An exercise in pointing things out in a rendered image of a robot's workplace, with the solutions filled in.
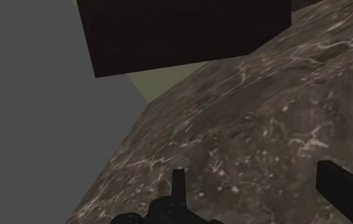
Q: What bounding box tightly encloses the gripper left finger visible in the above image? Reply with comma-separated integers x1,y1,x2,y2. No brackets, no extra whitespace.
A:
110,167,208,224

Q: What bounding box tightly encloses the dark robot stand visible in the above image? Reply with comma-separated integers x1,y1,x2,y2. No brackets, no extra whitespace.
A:
76,0,293,79

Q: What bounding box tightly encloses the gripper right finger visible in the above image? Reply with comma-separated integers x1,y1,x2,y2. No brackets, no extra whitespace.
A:
315,160,353,224

